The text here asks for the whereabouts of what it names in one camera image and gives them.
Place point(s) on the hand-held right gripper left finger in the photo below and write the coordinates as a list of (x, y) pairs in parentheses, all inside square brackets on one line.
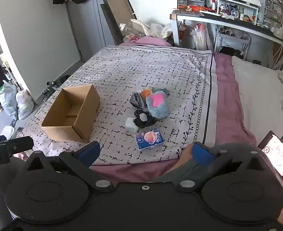
[(89, 153)]

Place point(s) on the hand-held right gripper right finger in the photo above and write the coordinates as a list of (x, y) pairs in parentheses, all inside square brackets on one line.
[(202, 152)]

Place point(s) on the brown cardboard box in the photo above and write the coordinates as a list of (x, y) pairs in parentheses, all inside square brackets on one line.
[(83, 116)]

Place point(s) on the clear plastic packet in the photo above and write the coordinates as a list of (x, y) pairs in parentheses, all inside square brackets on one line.
[(130, 124)]

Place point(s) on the blue tissue pack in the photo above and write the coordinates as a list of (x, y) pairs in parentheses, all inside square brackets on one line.
[(148, 139)]

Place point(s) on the grey plush toy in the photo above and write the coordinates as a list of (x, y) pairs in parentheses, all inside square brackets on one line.
[(159, 110)]

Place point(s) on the black lace cloth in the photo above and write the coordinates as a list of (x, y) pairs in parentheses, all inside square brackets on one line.
[(141, 122)]

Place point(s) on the dark foil packet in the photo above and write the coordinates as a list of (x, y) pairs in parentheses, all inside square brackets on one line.
[(136, 101)]

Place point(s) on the orange burger plush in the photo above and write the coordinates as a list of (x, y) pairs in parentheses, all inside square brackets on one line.
[(146, 93)]

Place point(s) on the white floor container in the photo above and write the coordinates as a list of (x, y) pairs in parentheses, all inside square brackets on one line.
[(7, 132)]

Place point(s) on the white and green plastic bag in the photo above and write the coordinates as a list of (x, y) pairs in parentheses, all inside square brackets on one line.
[(7, 101)]

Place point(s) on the white plastic bag with red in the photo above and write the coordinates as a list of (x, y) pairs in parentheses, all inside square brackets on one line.
[(24, 103)]

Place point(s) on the pink bed sheet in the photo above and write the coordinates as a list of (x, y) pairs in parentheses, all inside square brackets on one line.
[(225, 101)]

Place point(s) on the pair of patterned shoes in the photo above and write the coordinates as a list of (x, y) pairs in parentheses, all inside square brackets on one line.
[(50, 89)]

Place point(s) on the smartphone with lit screen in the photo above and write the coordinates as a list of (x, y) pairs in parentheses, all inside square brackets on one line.
[(276, 151)]

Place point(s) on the white duvet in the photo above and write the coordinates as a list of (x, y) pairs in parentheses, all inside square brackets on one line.
[(257, 96)]

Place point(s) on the dark slippers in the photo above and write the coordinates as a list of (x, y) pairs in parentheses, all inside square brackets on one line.
[(64, 78)]

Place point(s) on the white black-printed blanket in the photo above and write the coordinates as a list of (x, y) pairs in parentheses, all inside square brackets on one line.
[(131, 65)]

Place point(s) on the plastic bag with red print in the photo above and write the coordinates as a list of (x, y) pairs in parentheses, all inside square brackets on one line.
[(200, 37)]

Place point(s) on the grey door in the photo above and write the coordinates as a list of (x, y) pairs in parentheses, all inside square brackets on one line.
[(88, 28)]

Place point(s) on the clear plastic bottle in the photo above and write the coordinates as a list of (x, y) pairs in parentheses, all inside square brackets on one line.
[(125, 30)]

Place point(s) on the pile of white plastic bags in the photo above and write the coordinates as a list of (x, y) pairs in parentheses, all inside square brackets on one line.
[(159, 30)]

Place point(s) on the white desk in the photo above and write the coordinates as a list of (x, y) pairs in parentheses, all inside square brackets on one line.
[(228, 21)]

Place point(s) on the red packets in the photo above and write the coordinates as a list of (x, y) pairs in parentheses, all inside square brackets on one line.
[(194, 7)]

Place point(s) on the white bottle with red cap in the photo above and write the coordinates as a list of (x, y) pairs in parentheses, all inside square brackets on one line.
[(213, 4)]

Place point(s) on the brown folded board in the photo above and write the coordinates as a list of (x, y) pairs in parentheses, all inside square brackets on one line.
[(119, 7)]

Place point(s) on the white monitor riser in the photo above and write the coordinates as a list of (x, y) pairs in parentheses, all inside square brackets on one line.
[(240, 3)]

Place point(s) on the tall clear drawer organizer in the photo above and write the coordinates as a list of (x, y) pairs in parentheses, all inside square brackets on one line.
[(275, 4)]

